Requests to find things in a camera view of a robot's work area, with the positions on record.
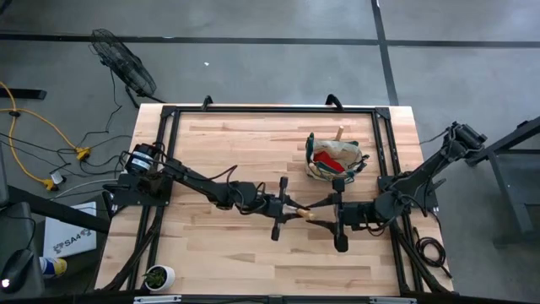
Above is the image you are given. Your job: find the coiled black cable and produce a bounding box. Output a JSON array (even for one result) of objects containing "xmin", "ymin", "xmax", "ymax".
[{"xmin": 412, "ymin": 225, "xmax": 453, "ymax": 280}]

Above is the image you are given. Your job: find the blue yellow white object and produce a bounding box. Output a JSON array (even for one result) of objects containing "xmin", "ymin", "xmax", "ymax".
[{"xmin": 39, "ymin": 256, "xmax": 68, "ymax": 278}]

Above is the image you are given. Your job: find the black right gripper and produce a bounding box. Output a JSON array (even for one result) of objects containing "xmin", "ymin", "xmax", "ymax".
[{"xmin": 304, "ymin": 176, "xmax": 375, "ymax": 253}]

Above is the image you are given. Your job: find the dark grey desk top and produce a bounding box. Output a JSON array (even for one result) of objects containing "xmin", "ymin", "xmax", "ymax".
[{"xmin": 0, "ymin": 201, "xmax": 46, "ymax": 299}]

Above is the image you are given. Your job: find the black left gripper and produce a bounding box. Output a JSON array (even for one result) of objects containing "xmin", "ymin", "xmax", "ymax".
[{"xmin": 263, "ymin": 176, "xmax": 305, "ymax": 242}]

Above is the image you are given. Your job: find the red black gardening glove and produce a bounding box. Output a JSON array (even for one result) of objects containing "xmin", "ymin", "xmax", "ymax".
[{"xmin": 312, "ymin": 150, "xmax": 347, "ymax": 174}]

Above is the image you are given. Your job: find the white printed cardboard box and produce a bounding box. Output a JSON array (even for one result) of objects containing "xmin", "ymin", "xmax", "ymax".
[{"xmin": 43, "ymin": 201, "xmax": 98, "ymax": 258}]

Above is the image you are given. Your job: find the black aluminium table frame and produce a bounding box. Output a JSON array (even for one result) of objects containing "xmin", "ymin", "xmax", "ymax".
[{"xmin": 100, "ymin": 104, "xmax": 455, "ymax": 296}]

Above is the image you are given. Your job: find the black computer mouse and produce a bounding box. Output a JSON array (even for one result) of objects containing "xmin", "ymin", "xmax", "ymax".
[{"xmin": 0, "ymin": 247, "xmax": 35, "ymax": 295}]

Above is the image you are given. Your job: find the silver trowel with wooden handle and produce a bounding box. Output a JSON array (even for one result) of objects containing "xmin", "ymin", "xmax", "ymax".
[{"xmin": 283, "ymin": 204, "xmax": 316, "ymax": 221}]

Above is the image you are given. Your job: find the black floor fan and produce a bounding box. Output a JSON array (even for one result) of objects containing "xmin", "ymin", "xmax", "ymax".
[{"xmin": 88, "ymin": 28, "xmax": 166, "ymax": 109}]

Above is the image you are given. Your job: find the black floor cable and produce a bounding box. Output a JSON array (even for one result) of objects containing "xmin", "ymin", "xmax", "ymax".
[{"xmin": 75, "ymin": 69, "xmax": 140, "ymax": 149}]

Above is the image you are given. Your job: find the beige green gardening bag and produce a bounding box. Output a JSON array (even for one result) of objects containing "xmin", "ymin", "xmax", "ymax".
[{"xmin": 304, "ymin": 131, "xmax": 371, "ymax": 185}]

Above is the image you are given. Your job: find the black metal stand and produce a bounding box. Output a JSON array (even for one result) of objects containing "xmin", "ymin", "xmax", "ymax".
[{"xmin": 491, "ymin": 116, "xmax": 540, "ymax": 246}]

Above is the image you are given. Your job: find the black floor stand foot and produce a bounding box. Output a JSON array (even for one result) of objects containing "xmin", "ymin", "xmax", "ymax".
[{"xmin": 0, "ymin": 88, "xmax": 47, "ymax": 100}]

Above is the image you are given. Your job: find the small plant white pot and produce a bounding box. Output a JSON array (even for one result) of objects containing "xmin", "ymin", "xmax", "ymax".
[{"xmin": 143, "ymin": 264, "xmax": 176, "ymax": 292}]

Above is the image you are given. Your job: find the yellow extension cord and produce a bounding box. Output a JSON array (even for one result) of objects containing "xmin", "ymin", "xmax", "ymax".
[{"xmin": 0, "ymin": 80, "xmax": 93, "ymax": 192}]

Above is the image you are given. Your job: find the black desk beam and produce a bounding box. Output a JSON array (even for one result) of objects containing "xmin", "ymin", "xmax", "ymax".
[{"xmin": 0, "ymin": 183, "xmax": 113, "ymax": 236}]

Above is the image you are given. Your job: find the silver aluminium bracket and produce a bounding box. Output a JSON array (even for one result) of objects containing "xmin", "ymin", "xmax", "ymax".
[
  {"xmin": 132, "ymin": 295, "xmax": 182, "ymax": 304},
  {"xmin": 370, "ymin": 296, "xmax": 418, "ymax": 304}
]

